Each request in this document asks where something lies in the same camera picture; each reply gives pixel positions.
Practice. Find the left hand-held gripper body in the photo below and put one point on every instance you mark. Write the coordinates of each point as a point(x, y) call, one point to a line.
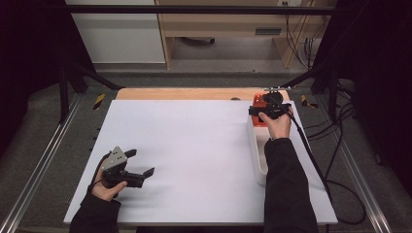
point(116, 168)

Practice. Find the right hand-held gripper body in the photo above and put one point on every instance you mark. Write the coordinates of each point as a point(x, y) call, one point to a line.
point(273, 108)

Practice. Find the orange phone case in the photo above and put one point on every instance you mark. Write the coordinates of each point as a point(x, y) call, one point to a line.
point(258, 101)

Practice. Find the white plastic bin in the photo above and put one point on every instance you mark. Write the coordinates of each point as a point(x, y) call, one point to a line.
point(257, 155)

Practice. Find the person's right hand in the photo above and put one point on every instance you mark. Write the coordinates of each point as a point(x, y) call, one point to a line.
point(279, 126)

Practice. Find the person's left hand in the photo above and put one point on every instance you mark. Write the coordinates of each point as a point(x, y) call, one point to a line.
point(105, 192)

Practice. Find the black yellow tape marker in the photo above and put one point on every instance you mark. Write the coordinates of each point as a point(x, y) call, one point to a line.
point(306, 102)
point(98, 101)

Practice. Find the black metal stand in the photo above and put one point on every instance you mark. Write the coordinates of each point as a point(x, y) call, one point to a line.
point(63, 93)
point(332, 93)

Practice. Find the wooden table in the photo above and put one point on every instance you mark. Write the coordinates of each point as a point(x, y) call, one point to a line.
point(181, 93)

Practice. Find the grey chair base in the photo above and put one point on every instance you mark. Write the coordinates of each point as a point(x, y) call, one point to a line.
point(199, 41)

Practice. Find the light wooden desk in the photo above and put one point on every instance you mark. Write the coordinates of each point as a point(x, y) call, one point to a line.
point(220, 27)

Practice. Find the white power strip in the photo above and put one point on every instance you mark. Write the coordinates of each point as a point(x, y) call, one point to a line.
point(289, 3)

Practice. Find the black curtain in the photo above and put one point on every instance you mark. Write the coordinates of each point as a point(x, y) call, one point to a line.
point(382, 81)
point(29, 64)

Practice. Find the white cabinet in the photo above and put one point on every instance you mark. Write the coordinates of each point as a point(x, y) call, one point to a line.
point(118, 39)

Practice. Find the silver metal bracket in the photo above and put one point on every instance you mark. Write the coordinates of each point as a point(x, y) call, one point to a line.
point(277, 88)

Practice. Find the aluminium rail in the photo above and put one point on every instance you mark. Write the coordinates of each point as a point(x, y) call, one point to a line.
point(32, 181)
point(366, 191)

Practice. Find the black frame bar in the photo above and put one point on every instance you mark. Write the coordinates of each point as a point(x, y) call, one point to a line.
point(194, 9)

